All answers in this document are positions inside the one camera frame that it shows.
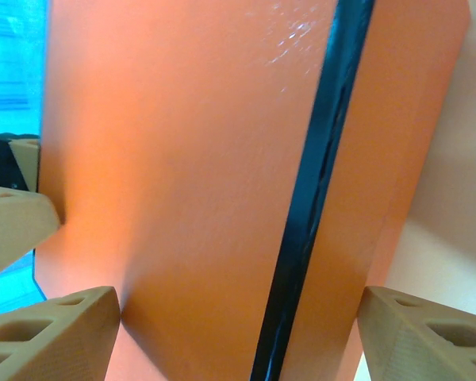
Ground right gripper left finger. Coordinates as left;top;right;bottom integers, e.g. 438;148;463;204
0;285;122;381

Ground orange wrapping paper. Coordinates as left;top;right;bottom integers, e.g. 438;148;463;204
31;0;472;381

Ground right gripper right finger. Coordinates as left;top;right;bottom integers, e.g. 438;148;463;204
356;285;476;381

